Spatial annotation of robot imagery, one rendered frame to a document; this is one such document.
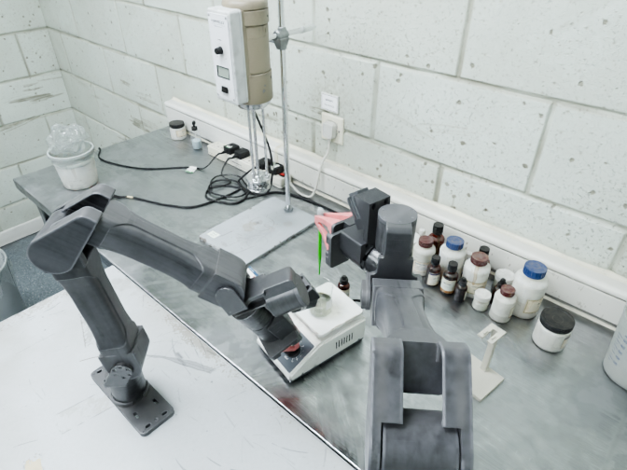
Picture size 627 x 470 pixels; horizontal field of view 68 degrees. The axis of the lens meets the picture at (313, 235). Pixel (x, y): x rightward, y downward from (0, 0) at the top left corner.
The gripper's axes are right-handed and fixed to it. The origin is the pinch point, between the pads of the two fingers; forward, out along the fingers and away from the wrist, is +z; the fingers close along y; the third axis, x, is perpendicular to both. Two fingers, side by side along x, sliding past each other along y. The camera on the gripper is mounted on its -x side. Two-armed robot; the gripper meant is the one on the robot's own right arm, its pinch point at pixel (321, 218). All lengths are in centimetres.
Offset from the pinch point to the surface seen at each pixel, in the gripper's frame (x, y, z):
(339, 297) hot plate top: 23.1, -6.3, 1.3
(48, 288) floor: 120, 44, 180
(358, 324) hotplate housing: 25.5, -6.0, -5.6
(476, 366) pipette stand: 31.3, -21.4, -25.1
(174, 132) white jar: 26, -18, 118
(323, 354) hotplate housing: 28.7, 3.3, -5.5
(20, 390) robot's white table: 32, 55, 26
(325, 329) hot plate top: 23.4, 2.0, -4.3
